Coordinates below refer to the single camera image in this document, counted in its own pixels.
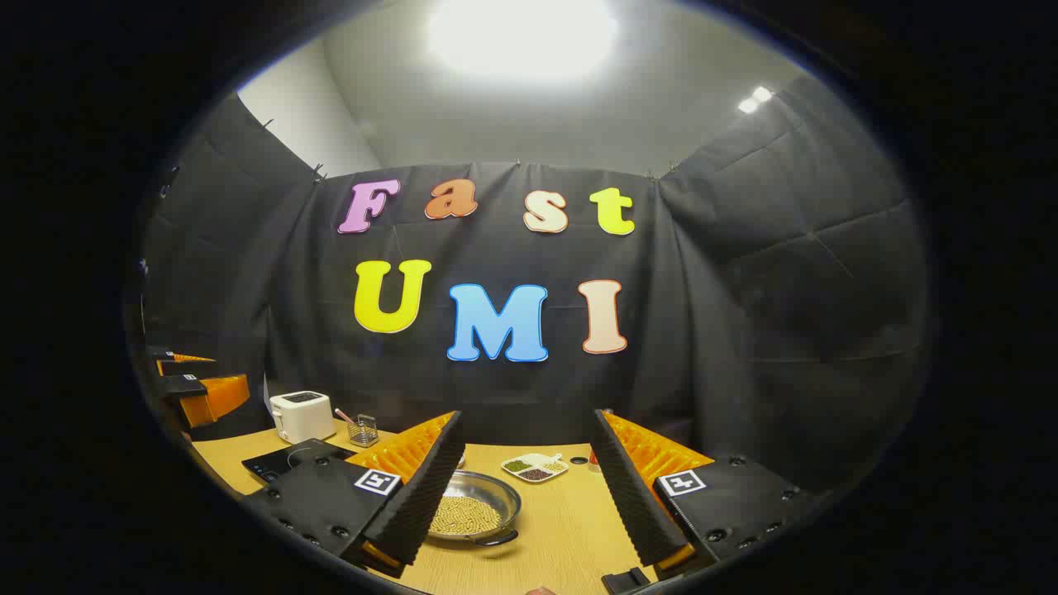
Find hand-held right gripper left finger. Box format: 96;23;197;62
242;411;466;579

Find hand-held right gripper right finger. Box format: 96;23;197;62
591;408;827;579

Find stainless steel pot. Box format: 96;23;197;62
427;470;522;548

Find black induction cooktop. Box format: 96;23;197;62
241;439;357;484

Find pile of soybeans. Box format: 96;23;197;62
429;494;503;536

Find white toaster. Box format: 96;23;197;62
269;391;337;445

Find white divided dish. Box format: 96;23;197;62
501;452;570;484

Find large ceiling light panel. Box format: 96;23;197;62
425;0;620;84

